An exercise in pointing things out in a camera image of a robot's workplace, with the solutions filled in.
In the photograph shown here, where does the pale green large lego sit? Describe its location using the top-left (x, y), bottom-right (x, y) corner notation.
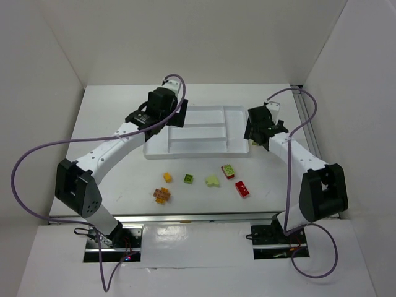
top-left (205, 174), bottom-right (220, 187)

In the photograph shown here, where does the small yellow lego brick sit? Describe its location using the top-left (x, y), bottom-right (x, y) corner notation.
top-left (163, 173), bottom-right (172, 183)

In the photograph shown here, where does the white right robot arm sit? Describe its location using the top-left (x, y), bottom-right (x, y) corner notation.
top-left (244, 103), bottom-right (349, 235)

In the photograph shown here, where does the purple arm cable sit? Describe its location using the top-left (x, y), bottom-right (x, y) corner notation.
top-left (11, 74), bottom-right (186, 293)
top-left (266, 88), bottom-right (338, 280)

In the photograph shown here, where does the dark green lego brick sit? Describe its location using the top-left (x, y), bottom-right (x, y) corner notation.
top-left (184, 174), bottom-right (194, 184)

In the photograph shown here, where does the aluminium rail front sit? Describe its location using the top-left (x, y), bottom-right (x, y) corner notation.
top-left (48, 212), bottom-right (341, 226)

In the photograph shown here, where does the aluminium rail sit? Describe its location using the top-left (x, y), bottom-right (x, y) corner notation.
top-left (48, 212), bottom-right (341, 226)
top-left (292, 84), bottom-right (322, 158)

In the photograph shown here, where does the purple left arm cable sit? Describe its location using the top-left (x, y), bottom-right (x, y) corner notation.
top-left (11, 74), bottom-right (186, 293)

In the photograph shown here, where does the orange yellow lego cross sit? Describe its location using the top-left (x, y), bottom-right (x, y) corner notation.
top-left (153, 187), bottom-right (171, 205)

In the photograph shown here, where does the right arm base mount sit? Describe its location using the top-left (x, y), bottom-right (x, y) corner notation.
top-left (245, 218), bottom-right (310, 260)

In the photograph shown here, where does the red lego with green top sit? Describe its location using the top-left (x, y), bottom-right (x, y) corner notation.
top-left (221, 164), bottom-right (235, 180)

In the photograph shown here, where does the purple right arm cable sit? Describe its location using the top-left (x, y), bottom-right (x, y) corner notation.
top-left (266, 88), bottom-right (338, 280)

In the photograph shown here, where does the white divided sorting tray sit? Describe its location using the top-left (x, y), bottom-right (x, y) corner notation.
top-left (143, 106), bottom-right (249, 160)

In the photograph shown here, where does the red lego brick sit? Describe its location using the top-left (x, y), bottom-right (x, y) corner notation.
top-left (235, 181), bottom-right (250, 198)

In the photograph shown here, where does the aluminium rail right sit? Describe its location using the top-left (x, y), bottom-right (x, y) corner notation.
top-left (292, 84), bottom-right (322, 158)

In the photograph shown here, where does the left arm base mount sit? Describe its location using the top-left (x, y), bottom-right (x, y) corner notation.
top-left (74, 226), bottom-right (143, 263)

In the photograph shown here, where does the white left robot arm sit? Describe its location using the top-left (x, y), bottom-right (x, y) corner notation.
top-left (55, 78), bottom-right (188, 247)

